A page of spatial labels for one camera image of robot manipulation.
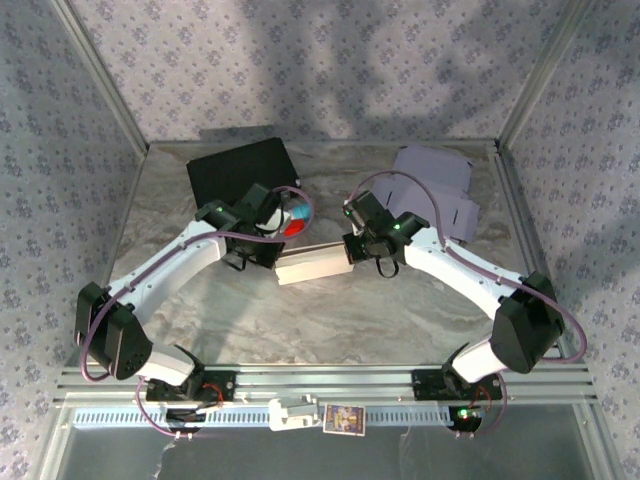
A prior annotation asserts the white cardboard mailer box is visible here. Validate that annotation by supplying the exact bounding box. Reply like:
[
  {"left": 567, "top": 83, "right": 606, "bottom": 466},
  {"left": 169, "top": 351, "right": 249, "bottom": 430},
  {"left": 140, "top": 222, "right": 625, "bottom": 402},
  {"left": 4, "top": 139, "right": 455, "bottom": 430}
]
[
  {"left": 274, "top": 239, "right": 357, "bottom": 287},
  {"left": 372, "top": 145, "right": 481, "bottom": 244}
]

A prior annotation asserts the teal cylindrical tube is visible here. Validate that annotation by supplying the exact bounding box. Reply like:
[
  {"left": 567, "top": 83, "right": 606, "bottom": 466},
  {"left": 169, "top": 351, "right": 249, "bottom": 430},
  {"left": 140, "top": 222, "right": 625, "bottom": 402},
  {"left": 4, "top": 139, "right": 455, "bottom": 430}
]
[{"left": 287, "top": 200, "right": 316, "bottom": 225}]

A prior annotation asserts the black hard carry case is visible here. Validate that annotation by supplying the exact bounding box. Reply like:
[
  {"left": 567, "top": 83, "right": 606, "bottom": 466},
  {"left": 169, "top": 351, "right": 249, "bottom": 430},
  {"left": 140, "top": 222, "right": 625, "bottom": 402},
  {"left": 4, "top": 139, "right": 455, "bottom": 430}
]
[{"left": 185, "top": 137, "right": 302, "bottom": 211}]

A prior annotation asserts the small picture card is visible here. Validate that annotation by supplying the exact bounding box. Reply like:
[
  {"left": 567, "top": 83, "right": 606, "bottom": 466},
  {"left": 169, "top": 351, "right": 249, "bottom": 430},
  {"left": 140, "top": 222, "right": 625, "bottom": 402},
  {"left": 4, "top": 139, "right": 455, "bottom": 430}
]
[{"left": 323, "top": 403, "right": 367, "bottom": 436}]

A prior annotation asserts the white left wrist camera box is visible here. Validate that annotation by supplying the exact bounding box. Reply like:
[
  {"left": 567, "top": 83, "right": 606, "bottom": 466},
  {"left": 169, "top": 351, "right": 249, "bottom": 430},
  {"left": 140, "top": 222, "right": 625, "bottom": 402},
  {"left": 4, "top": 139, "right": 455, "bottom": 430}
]
[{"left": 257, "top": 205, "right": 289, "bottom": 237}]

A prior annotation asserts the aluminium table side rail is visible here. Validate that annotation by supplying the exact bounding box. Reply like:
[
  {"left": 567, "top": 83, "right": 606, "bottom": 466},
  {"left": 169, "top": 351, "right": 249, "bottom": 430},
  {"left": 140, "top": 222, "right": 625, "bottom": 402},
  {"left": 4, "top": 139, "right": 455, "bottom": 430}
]
[
  {"left": 74, "top": 142, "right": 151, "bottom": 366},
  {"left": 492, "top": 142, "right": 571, "bottom": 364}
]

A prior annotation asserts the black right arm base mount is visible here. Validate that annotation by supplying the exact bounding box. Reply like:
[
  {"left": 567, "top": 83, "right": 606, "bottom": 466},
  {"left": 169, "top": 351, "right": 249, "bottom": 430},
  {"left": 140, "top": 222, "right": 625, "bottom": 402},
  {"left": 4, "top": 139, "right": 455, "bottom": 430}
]
[{"left": 410, "top": 367, "right": 504, "bottom": 432}]

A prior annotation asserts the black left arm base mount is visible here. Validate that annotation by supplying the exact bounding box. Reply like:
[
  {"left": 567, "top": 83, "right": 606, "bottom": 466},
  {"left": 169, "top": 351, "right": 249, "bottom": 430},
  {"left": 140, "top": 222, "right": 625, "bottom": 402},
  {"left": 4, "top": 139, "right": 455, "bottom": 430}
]
[{"left": 144, "top": 367, "right": 237, "bottom": 434}]

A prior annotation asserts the aluminium rail beam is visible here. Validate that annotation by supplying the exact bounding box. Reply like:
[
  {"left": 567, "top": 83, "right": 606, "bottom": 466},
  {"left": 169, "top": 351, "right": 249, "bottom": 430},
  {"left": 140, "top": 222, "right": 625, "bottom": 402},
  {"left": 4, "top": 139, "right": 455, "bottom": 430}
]
[{"left": 53, "top": 363, "right": 599, "bottom": 407}]

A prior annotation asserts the white slotted cable duct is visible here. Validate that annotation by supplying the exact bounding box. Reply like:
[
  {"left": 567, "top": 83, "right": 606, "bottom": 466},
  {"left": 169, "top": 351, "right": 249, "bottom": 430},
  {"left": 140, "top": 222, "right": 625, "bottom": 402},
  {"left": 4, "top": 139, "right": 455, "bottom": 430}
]
[{"left": 72, "top": 402, "right": 451, "bottom": 430}]

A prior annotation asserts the white plastic bracket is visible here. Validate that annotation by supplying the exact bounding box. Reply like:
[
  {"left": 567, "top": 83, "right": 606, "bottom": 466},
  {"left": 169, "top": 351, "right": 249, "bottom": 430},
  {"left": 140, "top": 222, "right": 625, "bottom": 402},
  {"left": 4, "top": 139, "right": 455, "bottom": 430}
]
[{"left": 268, "top": 394, "right": 321, "bottom": 432}]

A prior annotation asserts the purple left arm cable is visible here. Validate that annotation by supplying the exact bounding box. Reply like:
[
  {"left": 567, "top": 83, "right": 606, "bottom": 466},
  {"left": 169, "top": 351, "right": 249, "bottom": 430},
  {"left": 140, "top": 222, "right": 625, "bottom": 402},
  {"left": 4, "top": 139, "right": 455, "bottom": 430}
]
[{"left": 79, "top": 184, "right": 316, "bottom": 444}]

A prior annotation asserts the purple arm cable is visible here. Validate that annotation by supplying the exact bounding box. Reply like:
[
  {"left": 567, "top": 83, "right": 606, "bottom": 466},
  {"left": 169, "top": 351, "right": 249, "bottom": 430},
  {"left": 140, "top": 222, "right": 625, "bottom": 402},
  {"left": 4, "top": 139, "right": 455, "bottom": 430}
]
[
  {"left": 79, "top": 184, "right": 316, "bottom": 444},
  {"left": 347, "top": 169, "right": 589, "bottom": 441}
]

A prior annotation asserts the aluminium frame post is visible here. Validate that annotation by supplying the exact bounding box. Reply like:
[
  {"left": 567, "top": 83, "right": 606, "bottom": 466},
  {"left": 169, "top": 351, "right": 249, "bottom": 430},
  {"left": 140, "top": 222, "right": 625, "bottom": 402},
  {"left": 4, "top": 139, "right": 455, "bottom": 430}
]
[
  {"left": 49, "top": 0, "right": 151, "bottom": 154},
  {"left": 497, "top": 0, "right": 599, "bottom": 151}
]

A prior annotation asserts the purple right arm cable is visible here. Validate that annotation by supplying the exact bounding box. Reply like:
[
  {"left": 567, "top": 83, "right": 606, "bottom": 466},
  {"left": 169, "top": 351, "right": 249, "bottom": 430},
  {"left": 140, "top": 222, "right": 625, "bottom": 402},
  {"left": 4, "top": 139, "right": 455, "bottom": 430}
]
[{"left": 347, "top": 169, "right": 589, "bottom": 441}]

